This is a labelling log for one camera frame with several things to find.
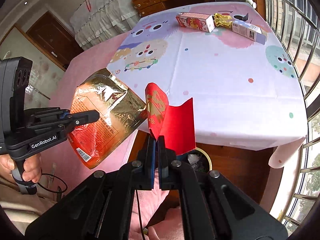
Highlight red paper envelope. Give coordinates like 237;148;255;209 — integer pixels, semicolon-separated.
145;82;196;155

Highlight orange foil snack bag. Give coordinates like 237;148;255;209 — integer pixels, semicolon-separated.
68;68;147;169

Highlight round white rim trash bin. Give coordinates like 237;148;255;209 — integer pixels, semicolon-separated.
177;147;213;173

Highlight left hand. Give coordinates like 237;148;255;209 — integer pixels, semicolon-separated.
1;153;42;183

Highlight pink trousers legs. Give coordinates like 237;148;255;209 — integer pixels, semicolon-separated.
129;173;184;239

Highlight brown wooden door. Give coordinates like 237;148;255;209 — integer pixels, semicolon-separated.
27;11;84;69

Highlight cartoon monster tablecloth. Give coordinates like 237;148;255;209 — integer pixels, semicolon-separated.
49;2;302;168

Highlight white lace covered furniture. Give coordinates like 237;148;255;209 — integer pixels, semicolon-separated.
70;0;140;50

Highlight pink strawberry milk carton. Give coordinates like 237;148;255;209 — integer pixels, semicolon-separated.
176;12;215;33

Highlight yellow gold foil wrapper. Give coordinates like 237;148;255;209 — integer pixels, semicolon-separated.
213;13;233;29

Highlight white lilac carton box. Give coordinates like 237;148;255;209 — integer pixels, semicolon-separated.
232;20;267;44

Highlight metal window bars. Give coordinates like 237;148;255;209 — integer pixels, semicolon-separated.
265;0;319;233

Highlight black cable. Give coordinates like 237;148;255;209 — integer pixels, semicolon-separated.
37;173;69;195

